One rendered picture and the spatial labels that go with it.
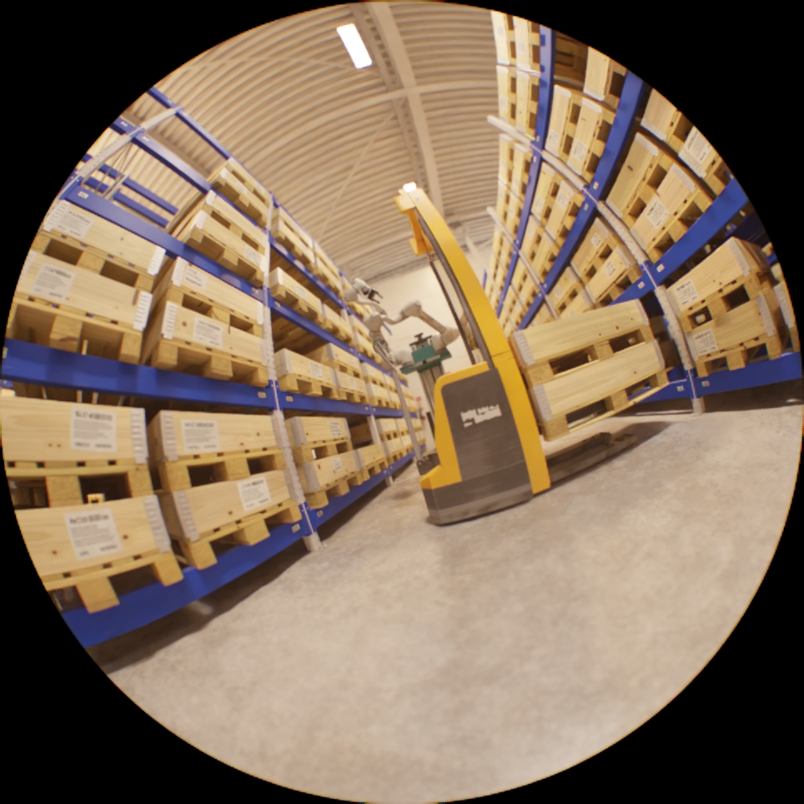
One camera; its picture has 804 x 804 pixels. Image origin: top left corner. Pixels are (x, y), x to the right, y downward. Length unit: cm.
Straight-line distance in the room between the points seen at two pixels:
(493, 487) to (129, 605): 184
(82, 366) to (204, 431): 69
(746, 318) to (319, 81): 745
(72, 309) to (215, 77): 660
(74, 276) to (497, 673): 187
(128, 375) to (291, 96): 671
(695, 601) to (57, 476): 175
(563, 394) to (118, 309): 229
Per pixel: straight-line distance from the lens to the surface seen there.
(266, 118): 732
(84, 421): 111
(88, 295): 133
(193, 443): 122
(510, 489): 147
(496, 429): 139
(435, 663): 76
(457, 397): 138
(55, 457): 109
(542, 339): 154
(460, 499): 145
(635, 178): 233
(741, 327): 199
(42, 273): 139
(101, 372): 124
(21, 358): 129
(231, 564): 134
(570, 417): 166
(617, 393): 175
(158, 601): 122
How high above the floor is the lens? 62
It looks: 8 degrees up
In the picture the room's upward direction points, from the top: 17 degrees counter-clockwise
